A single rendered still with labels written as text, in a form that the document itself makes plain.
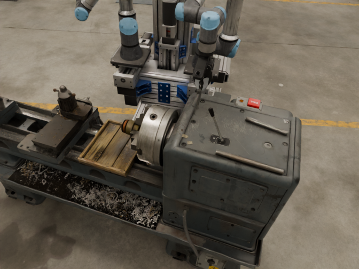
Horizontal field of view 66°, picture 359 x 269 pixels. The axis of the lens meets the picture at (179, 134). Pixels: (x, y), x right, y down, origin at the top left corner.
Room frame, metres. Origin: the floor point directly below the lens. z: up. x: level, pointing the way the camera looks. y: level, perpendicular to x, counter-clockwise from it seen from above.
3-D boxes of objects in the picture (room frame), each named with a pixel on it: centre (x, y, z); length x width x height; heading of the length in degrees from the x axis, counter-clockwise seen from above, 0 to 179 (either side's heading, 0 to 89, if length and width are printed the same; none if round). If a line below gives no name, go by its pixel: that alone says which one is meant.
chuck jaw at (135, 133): (0.95, 0.22, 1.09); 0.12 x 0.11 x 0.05; 164
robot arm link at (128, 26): (1.68, 0.36, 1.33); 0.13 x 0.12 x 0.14; 13
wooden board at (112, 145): (1.09, 0.38, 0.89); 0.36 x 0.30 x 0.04; 164
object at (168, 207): (0.92, -0.27, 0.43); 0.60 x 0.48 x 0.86; 74
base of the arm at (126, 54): (1.68, 0.36, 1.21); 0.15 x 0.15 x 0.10
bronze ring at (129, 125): (1.06, 0.26, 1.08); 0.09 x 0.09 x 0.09; 74
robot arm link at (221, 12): (1.20, -0.11, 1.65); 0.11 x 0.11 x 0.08; 71
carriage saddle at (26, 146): (1.20, 0.76, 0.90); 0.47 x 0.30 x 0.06; 164
